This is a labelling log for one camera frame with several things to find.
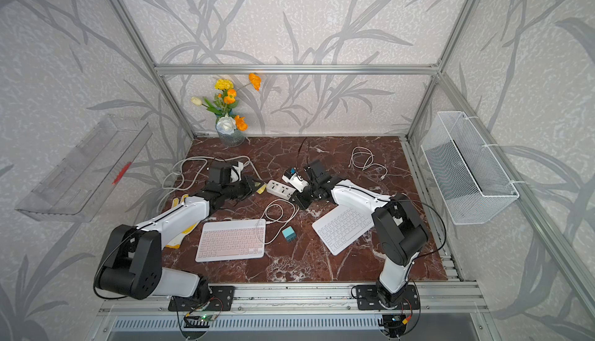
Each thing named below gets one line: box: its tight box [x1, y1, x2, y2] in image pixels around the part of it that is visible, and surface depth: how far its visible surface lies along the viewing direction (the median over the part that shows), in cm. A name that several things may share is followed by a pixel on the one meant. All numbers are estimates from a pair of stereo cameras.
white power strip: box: [266, 179, 297, 200], surface depth 100 cm
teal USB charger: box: [282, 225, 297, 243], surface depth 88 cm
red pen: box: [111, 161, 133, 186], surface depth 68 cm
